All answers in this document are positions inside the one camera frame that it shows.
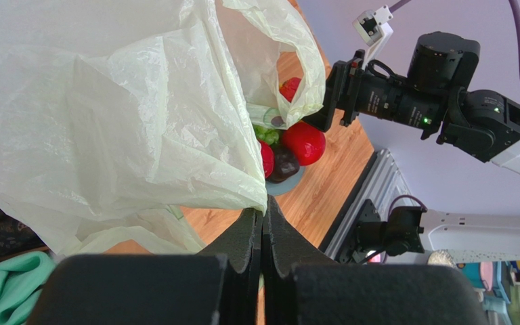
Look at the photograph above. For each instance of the red apple front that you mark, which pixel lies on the red apple front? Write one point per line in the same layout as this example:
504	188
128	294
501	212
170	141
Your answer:
307	143

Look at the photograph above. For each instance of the green grape bunch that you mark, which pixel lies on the green grape bunch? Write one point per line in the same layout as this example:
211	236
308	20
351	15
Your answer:
267	135

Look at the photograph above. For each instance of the red apple left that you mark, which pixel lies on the red apple left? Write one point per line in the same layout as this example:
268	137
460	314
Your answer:
267	155

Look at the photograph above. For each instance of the red ridged fruit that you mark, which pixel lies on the red ridged fruit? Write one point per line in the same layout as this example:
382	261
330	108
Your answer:
289	88

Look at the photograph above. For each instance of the dark purple plum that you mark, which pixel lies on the dark purple plum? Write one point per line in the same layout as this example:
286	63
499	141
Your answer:
286	164

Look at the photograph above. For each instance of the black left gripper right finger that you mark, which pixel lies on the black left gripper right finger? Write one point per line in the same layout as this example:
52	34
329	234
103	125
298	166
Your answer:
304	286

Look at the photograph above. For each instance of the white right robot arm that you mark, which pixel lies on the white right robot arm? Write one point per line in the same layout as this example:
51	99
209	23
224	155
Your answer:
433	96

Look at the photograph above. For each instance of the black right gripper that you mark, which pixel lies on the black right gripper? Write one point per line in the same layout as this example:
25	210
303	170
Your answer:
342	88

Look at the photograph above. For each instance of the aluminium frame rail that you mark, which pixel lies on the aluminium frame rail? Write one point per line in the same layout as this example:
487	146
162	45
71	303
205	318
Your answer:
380	183

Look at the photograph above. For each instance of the teal white sock pair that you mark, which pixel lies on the teal white sock pair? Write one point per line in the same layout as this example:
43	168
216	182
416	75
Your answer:
21	282

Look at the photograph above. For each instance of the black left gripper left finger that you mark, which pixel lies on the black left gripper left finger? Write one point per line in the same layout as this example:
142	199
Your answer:
218	285

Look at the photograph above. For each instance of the red apple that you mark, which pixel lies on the red apple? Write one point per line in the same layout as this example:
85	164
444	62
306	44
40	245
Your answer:
267	155
307	143

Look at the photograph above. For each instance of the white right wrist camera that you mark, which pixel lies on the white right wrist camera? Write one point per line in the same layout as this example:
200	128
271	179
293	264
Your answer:
374	28

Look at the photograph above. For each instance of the pale green plastic bag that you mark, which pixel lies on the pale green plastic bag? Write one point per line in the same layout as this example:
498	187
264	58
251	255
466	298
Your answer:
115	114

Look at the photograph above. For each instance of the grey blue plate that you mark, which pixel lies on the grey blue plate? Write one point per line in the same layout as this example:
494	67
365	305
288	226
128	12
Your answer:
277	189

